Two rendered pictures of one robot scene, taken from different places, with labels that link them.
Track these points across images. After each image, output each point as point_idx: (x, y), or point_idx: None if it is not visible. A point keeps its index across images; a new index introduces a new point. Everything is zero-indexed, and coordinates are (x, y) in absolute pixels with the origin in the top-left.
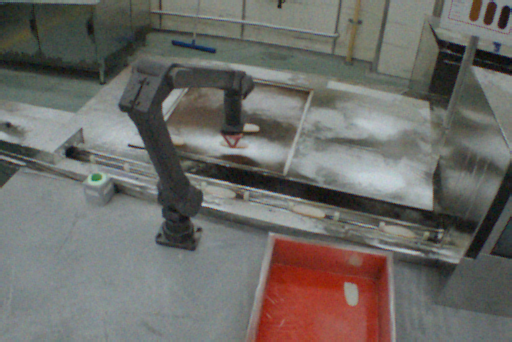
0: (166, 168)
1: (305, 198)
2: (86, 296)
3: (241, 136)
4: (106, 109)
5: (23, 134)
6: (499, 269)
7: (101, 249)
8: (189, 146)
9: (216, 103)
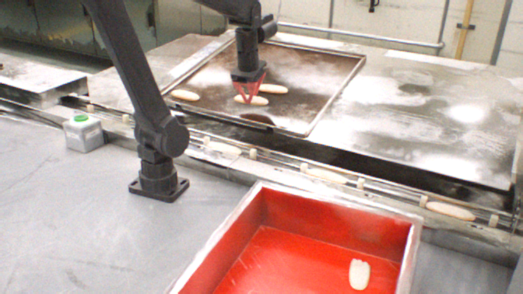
0: (132, 79)
1: None
2: (12, 236)
3: (254, 85)
4: None
5: (13, 75)
6: None
7: (59, 191)
8: (202, 103)
9: None
